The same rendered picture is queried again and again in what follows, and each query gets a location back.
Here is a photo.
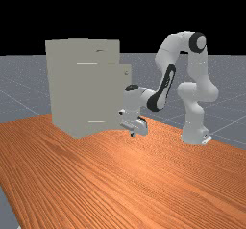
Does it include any pale grey cabinet drawer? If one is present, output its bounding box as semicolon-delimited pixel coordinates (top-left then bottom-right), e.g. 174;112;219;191
76;62;133;132

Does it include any pale grey cabinet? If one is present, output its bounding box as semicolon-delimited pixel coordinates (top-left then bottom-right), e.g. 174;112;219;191
44;38;121;140

